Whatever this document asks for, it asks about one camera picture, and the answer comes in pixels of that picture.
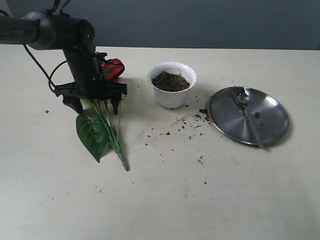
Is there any loose green stem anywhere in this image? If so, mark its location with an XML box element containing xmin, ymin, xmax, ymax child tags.
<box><xmin>117</xmin><ymin>100</ymin><xmax>122</xmax><ymax>137</ymax></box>

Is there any grey left Piper arm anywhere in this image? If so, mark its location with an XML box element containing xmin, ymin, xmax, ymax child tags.
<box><xmin>0</xmin><ymin>10</ymin><xmax>128</xmax><ymax>114</ymax></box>

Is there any steel spoon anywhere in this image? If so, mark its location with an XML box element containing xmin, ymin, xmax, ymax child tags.
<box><xmin>233</xmin><ymin>86</ymin><xmax>264</xmax><ymax>148</ymax></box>

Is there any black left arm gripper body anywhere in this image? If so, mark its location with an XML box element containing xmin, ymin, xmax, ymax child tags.
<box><xmin>54</xmin><ymin>48</ymin><xmax>128</xmax><ymax>100</ymax></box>

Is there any dark brown potting soil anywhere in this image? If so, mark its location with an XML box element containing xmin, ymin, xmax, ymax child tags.
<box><xmin>152</xmin><ymin>71</ymin><xmax>190</xmax><ymax>92</ymax></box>

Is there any red artificial flower with leaves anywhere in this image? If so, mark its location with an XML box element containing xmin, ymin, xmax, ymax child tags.
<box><xmin>75</xmin><ymin>57</ymin><xmax>131</xmax><ymax>172</ymax></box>

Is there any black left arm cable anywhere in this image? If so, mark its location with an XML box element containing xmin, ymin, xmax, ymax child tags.
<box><xmin>22</xmin><ymin>43</ymin><xmax>70</xmax><ymax>92</ymax></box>

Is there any round steel plate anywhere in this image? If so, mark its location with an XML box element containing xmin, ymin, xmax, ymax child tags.
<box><xmin>207</xmin><ymin>86</ymin><xmax>290</xmax><ymax>147</ymax></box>

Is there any white plastic flower pot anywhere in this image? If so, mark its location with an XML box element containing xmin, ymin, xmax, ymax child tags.
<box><xmin>147</xmin><ymin>61</ymin><xmax>197</xmax><ymax>109</ymax></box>

